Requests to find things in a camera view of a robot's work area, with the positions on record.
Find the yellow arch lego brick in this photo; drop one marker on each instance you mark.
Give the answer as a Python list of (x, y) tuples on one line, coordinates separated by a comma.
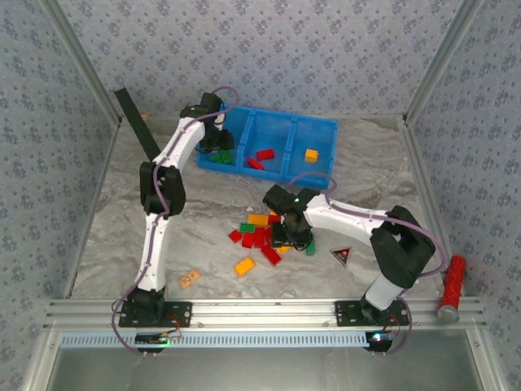
[(285, 249)]

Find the blue three-compartment bin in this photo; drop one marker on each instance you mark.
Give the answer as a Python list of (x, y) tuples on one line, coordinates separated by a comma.
[(268, 130)]

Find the small red lego brick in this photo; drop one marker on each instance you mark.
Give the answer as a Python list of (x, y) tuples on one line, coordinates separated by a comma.
[(235, 235)]

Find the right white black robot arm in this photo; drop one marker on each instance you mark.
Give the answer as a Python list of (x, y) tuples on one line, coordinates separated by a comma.
[(346, 220)]

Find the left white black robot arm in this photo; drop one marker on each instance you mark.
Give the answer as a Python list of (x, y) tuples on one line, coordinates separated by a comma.
[(152, 252)]

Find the black triangle with red light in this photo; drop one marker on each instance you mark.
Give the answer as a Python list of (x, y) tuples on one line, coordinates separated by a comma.
[(342, 256)]

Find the long black strip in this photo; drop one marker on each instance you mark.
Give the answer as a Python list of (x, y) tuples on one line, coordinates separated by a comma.
[(136, 122)]

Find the flat orange tag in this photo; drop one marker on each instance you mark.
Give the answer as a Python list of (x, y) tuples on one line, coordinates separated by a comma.
[(189, 279)]

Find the grey metal panel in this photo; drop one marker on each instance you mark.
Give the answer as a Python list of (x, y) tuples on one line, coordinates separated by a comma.
[(260, 370)]

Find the red glitter cylinder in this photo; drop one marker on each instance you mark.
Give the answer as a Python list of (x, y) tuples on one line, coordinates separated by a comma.
[(454, 281)]

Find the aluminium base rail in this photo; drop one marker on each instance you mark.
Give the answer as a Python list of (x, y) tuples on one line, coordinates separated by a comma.
[(260, 311)]

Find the aluminium side rail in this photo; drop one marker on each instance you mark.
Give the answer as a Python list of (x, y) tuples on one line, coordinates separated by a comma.
[(105, 165), (419, 163)]

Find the aluminium frame post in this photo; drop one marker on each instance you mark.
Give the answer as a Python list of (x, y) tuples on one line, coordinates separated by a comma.
[(84, 61), (440, 61)]

